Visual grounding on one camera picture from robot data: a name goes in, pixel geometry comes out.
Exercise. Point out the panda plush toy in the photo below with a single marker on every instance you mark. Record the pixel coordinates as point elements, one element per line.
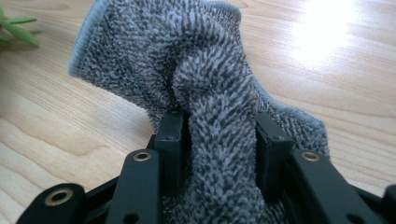
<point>18,29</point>

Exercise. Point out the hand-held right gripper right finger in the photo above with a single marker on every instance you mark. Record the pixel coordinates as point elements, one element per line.
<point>272,152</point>

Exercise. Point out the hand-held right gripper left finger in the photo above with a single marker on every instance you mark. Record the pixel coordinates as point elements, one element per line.
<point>169,149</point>

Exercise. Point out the gray towel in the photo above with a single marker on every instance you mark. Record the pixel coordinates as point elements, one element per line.
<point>202,77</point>

